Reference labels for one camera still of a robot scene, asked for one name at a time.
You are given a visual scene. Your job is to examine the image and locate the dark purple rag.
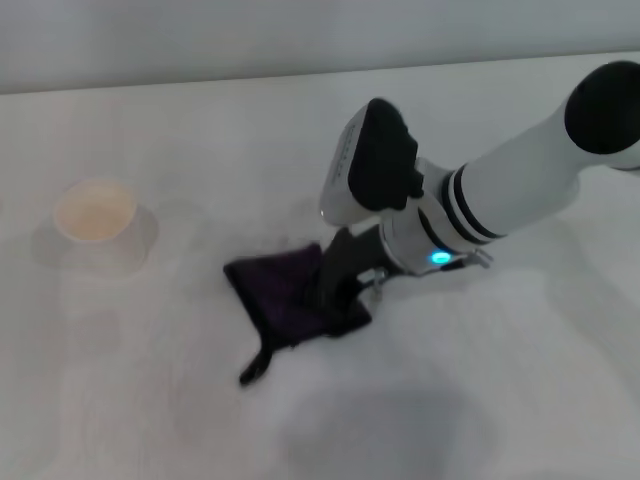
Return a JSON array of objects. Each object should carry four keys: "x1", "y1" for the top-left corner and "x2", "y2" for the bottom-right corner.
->
[{"x1": 222, "y1": 241, "x2": 373, "y2": 386}]

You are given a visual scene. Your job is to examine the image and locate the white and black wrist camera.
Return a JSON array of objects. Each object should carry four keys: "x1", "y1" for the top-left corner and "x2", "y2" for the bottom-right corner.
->
[{"x1": 318, "y1": 97, "x2": 427, "y2": 227}]

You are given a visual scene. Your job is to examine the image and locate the white paper cup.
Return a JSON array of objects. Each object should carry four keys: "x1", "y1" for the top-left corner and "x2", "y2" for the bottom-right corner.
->
[{"x1": 51, "y1": 178, "x2": 161, "y2": 273}]

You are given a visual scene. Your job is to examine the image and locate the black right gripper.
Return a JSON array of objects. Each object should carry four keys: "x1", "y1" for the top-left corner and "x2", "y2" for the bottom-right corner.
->
[{"x1": 305, "y1": 225, "x2": 392, "y2": 322}]

